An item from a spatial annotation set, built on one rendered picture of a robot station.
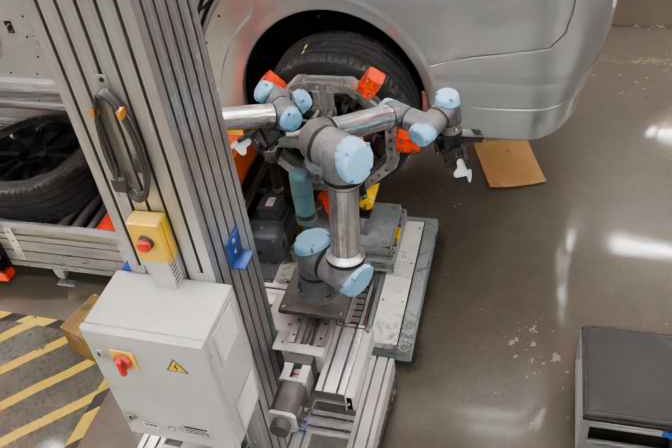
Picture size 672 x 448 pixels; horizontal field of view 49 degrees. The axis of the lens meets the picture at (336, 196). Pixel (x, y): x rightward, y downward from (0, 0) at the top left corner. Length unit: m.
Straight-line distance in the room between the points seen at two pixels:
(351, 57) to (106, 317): 1.43
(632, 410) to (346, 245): 1.19
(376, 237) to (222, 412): 1.61
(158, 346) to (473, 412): 1.58
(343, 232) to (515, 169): 2.17
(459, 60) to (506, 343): 1.23
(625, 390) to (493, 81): 1.22
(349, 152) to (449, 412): 1.48
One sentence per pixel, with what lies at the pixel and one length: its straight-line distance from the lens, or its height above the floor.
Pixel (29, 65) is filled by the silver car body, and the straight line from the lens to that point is 3.77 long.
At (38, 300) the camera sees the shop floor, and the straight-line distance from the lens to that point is 3.99.
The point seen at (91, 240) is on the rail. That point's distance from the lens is 3.62.
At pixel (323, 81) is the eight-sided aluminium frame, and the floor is 1.12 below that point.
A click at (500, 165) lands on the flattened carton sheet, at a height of 0.01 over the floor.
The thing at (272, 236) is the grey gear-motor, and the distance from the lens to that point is 3.27.
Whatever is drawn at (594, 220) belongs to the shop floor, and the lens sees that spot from 3.91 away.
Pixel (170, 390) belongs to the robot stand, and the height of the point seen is 1.02.
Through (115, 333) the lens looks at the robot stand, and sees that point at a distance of 1.94.
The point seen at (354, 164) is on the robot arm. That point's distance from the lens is 1.95.
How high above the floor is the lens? 2.61
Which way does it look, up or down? 40 degrees down
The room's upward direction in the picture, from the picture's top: 8 degrees counter-clockwise
